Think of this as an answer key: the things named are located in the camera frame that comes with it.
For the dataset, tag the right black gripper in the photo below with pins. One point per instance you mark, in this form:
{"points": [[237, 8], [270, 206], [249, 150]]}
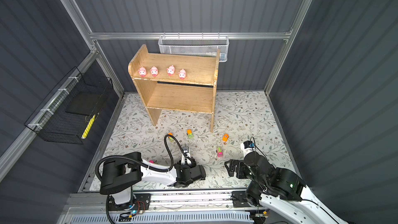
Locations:
{"points": [[238, 168]]}

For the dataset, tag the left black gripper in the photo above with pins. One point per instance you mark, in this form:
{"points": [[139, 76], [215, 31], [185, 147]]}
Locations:
{"points": [[194, 164]]}

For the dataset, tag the pink pig toy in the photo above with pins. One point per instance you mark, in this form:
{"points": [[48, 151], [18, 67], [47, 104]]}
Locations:
{"points": [[154, 71], [142, 71], [171, 70], [182, 74]]}

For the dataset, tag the pink pig toy front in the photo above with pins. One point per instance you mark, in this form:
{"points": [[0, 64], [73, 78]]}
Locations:
{"points": [[171, 70]]}

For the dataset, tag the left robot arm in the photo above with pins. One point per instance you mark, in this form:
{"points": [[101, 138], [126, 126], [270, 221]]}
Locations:
{"points": [[118, 173]]}

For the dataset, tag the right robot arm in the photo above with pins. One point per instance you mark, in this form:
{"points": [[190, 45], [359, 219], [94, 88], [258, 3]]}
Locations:
{"points": [[281, 191]]}

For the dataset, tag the wooden two-tier shelf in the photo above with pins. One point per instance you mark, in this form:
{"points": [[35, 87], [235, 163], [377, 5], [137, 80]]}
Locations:
{"points": [[196, 93]]}

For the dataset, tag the pink green toy truck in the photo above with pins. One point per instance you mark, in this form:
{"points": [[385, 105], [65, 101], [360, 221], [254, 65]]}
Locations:
{"points": [[219, 152]]}

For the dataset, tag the orange toy car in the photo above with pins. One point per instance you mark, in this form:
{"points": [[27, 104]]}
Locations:
{"points": [[225, 137]]}

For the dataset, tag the orange green mixer truck left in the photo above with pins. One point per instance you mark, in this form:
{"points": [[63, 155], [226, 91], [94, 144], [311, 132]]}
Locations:
{"points": [[170, 137]]}

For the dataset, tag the orange green mixer truck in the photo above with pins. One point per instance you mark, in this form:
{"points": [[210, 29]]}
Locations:
{"points": [[170, 137], [190, 134]]}

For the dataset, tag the orange green mixer truck right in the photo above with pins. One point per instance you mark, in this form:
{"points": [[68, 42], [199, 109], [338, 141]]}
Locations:
{"points": [[190, 134]]}

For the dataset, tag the white vented cover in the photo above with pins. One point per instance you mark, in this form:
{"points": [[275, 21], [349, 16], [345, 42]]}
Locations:
{"points": [[207, 217]]}

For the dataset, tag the yellow corn toy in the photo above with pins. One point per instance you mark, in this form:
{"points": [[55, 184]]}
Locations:
{"points": [[88, 127]]}

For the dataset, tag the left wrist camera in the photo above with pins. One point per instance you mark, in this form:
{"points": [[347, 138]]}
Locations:
{"points": [[186, 156]]}

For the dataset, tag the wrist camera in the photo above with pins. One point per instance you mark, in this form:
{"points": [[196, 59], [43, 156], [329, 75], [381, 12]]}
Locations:
{"points": [[186, 156], [247, 147]]}

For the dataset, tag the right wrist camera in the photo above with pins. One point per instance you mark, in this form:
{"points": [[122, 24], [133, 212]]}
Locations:
{"points": [[247, 147]]}

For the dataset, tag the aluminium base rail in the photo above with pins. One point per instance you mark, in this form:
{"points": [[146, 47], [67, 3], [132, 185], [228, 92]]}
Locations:
{"points": [[170, 200]]}

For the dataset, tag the white wire mesh basket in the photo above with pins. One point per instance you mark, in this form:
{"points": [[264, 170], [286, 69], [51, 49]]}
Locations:
{"points": [[195, 47]]}

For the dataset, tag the black wire basket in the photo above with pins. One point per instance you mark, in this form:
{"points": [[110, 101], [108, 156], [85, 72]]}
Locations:
{"points": [[66, 114]]}

